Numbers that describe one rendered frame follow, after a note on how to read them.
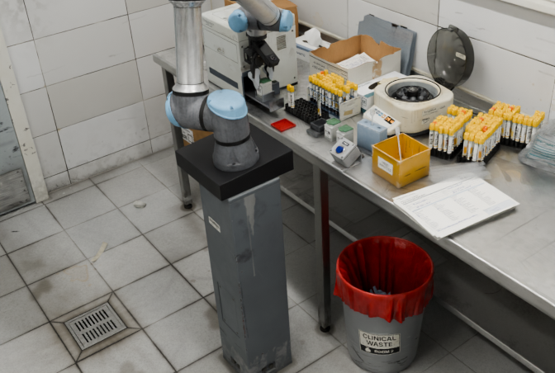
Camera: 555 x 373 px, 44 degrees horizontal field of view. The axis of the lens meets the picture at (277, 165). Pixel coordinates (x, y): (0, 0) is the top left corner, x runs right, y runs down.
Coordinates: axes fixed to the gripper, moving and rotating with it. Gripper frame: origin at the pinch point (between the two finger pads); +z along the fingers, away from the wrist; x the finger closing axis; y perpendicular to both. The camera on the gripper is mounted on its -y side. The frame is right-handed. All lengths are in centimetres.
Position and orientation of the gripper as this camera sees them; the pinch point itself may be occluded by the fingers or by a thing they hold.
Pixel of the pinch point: (263, 84)
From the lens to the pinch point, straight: 266.5
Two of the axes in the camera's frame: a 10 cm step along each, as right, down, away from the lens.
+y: -5.9, -4.0, 7.0
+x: -8.1, 3.5, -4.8
